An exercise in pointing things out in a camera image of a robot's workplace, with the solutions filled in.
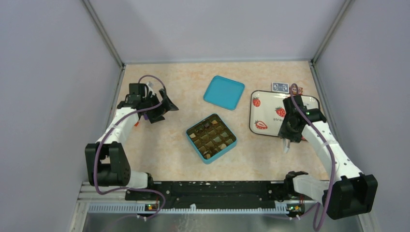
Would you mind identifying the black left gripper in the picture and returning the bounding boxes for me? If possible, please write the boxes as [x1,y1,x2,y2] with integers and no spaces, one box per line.
[141,88,177,123]

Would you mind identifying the metal tongs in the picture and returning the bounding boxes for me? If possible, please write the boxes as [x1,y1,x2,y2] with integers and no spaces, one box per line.
[282,138,291,154]

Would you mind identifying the teal chocolate box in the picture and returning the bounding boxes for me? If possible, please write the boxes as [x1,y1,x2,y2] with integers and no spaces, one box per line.
[186,114,237,164]

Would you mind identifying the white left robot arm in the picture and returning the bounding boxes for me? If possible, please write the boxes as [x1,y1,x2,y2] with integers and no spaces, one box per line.
[85,83,166,200]

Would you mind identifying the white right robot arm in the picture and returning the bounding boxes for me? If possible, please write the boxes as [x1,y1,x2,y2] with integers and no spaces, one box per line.
[159,95,378,220]

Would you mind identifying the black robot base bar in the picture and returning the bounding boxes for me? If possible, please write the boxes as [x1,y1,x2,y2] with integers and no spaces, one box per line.
[125,181,311,210]

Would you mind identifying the strawberry print tray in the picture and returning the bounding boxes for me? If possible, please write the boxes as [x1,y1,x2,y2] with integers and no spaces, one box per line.
[249,90,322,142]

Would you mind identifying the red dice block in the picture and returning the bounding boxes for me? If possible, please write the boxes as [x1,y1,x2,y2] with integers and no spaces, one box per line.
[289,86,303,95]

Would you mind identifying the blue playing card deck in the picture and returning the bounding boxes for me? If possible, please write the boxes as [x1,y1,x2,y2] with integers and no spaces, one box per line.
[272,82,290,94]

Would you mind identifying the teal box lid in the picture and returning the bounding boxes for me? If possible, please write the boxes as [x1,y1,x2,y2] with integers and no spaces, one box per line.
[203,75,245,111]

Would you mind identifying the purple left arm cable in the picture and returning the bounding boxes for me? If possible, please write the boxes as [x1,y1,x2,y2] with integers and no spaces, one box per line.
[93,74,166,221]

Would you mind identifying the metal frame rail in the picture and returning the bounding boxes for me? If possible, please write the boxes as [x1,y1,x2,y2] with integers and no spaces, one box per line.
[70,182,316,232]

